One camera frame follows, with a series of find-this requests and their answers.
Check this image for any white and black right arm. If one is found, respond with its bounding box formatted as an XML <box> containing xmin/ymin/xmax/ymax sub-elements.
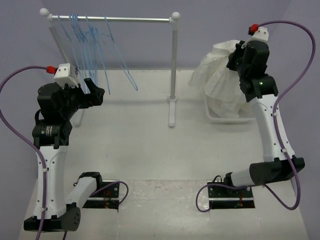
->
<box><xmin>223</xmin><ymin>40</ymin><xmax>305</xmax><ymax>197</ymax></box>

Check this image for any white clothes rack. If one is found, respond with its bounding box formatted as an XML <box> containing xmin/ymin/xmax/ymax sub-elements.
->
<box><xmin>39</xmin><ymin>8</ymin><xmax>181</xmax><ymax>128</ymax></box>

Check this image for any bundle of blue hangers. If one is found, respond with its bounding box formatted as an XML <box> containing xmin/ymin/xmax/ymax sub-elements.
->
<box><xmin>56</xmin><ymin>13</ymin><xmax>116</xmax><ymax>94</ymax></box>

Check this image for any blue wire hanger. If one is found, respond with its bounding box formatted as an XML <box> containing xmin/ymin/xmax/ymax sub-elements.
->
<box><xmin>103</xmin><ymin>15</ymin><xmax>138</xmax><ymax>91</ymax></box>

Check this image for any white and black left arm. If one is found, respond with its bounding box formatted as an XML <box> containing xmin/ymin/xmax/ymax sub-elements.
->
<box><xmin>23</xmin><ymin>78</ymin><xmax>105</xmax><ymax>232</ymax></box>

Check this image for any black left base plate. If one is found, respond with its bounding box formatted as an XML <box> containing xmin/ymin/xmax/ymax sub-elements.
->
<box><xmin>83</xmin><ymin>183</ymin><xmax>120</xmax><ymax>210</ymax></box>

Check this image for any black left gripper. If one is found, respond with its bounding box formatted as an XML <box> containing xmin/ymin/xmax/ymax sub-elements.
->
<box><xmin>58</xmin><ymin>77</ymin><xmax>104</xmax><ymax>118</ymax></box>

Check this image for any white skirt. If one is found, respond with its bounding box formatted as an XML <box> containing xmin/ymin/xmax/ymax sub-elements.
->
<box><xmin>188</xmin><ymin>40</ymin><xmax>253</xmax><ymax>119</ymax></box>

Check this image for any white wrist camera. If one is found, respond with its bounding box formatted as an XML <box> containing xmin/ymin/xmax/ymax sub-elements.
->
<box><xmin>53</xmin><ymin>63</ymin><xmax>81</xmax><ymax>89</ymax></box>
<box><xmin>241</xmin><ymin>24</ymin><xmax>269</xmax><ymax>49</ymax></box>

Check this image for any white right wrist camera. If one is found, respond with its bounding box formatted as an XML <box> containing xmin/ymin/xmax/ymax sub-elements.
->
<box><xmin>241</xmin><ymin>24</ymin><xmax>269</xmax><ymax>49</ymax></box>

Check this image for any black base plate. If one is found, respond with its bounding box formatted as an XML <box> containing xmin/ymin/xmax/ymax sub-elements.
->
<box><xmin>83</xmin><ymin>183</ymin><xmax>120</xmax><ymax>210</ymax></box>
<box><xmin>207</xmin><ymin>186</ymin><xmax>255</xmax><ymax>210</ymax></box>

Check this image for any white plastic basket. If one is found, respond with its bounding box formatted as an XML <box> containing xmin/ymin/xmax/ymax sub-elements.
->
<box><xmin>203</xmin><ymin>96</ymin><xmax>256</xmax><ymax>125</ymax></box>

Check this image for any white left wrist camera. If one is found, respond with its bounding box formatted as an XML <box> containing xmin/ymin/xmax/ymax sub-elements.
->
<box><xmin>53</xmin><ymin>63</ymin><xmax>81</xmax><ymax>89</ymax></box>

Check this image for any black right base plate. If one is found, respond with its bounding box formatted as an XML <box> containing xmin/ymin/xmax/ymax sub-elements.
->
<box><xmin>207</xmin><ymin>186</ymin><xmax>255</xmax><ymax>210</ymax></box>

